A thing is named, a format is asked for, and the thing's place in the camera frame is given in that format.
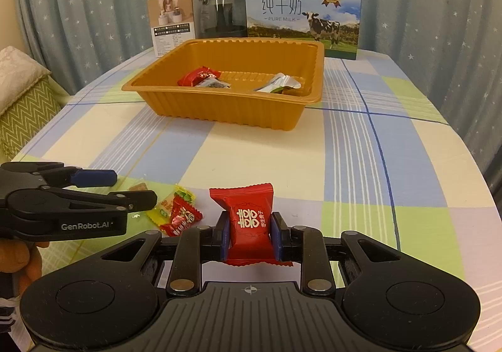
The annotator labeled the small clear snack packet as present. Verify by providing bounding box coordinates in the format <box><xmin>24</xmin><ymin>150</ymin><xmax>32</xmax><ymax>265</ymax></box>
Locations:
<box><xmin>196</xmin><ymin>78</ymin><xmax>232</xmax><ymax>90</ymax></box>

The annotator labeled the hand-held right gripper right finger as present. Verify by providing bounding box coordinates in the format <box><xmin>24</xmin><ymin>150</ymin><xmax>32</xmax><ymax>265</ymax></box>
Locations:
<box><xmin>270</xmin><ymin>211</ymin><xmax>398</xmax><ymax>295</ymax></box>

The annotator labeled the humidifier product box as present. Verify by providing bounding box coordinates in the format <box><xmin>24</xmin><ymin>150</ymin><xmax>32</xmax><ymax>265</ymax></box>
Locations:
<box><xmin>147</xmin><ymin>0</ymin><xmax>207</xmax><ymax>59</ymax></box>

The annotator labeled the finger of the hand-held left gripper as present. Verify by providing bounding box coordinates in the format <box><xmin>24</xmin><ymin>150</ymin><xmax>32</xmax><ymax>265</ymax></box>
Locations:
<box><xmin>7</xmin><ymin>187</ymin><xmax>158</xmax><ymax>220</ymax></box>
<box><xmin>37</xmin><ymin>166</ymin><xmax>117</xmax><ymax>189</ymax></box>

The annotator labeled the white green snack packet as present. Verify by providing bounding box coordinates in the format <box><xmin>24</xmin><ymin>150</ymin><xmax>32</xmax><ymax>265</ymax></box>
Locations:
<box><xmin>255</xmin><ymin>73</ymin><xmax>302</xmax><ymax>94</ymax></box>

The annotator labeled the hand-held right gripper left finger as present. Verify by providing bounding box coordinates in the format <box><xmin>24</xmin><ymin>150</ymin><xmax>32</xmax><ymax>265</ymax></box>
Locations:
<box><xmin>100</xmin><ymin>213</ymin><xmax>231</xmax><ymax>298</ymax></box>

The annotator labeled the small red candy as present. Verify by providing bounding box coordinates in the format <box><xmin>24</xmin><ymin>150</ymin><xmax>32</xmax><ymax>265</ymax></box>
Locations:
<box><xmin>160</xmin><ymin>195</ymin><xmax>204</xmax><ymax>237</ymax></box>

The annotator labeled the yellow green candy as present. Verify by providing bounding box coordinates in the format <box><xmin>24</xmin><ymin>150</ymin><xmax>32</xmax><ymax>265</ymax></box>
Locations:
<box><xmin>145</xmin><ymin>184</ymin><xmax>197</xmax><ymax>224</ymax></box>

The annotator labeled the person's left hand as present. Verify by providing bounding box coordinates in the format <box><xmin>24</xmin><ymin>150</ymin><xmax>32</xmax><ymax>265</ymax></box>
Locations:
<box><xmin>0</xmin><ymin>238</ymin><xmax>43</xmax><ymax>287</ymax></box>

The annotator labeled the white embroidered pillow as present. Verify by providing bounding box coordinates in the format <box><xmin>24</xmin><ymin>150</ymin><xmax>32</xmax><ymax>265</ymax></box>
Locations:
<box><xmin>0</xmin><ymin>46</ymin><xmax>51</xmax><ymax>118</ymax></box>

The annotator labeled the green zigzag cushion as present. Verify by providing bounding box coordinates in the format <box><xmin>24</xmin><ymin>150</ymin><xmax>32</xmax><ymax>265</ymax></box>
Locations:
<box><xmin>0</xmin><ymin>74</ymin><xmax>73</xmax><ymax>162</ymax></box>

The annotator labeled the large red candy packet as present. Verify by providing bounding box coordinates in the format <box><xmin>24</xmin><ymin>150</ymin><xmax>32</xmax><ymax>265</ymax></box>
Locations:
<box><xmin>209</xmin><ymin>182</ymin><xmax>294</xmax><ymax>267</ymax></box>

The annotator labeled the blue milk carton box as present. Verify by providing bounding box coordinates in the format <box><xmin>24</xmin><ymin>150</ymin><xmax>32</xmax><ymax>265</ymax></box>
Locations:
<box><xmin>244</xmin><ymin>0</ymin><xmax>361</xmax><ymax>61</ymax></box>

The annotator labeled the orange plastic tray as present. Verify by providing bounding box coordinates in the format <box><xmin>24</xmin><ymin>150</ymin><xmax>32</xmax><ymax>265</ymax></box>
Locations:
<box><xmin>121</xmin><ymin>38</ymin><xmax>325</xmax><ymax>132</ymax></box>

